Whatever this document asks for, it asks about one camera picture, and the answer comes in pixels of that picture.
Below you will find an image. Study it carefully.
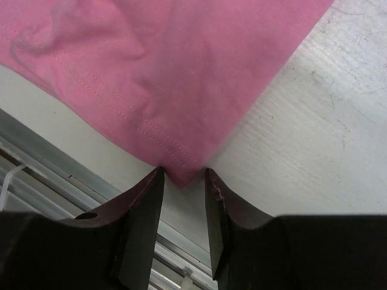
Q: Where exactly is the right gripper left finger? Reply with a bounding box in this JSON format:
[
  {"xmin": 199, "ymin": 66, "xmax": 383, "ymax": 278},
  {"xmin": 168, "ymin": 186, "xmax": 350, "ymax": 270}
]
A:
[{"xmin": 1, "ymin": 167, "xmax": 164, "ymax": 289}]

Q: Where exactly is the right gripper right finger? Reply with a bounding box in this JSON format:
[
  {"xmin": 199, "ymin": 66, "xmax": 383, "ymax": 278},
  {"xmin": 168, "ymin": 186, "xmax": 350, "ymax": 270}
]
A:
[{"xmin": 205, "ymin": 169, "xmax": 386, "ymax": 289}]

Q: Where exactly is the pink t shirt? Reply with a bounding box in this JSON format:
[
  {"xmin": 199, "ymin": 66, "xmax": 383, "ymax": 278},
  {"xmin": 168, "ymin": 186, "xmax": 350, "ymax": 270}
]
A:
[{"xmin": 1, "ymin": 1, "xmax": 331, "ymax": 187}]

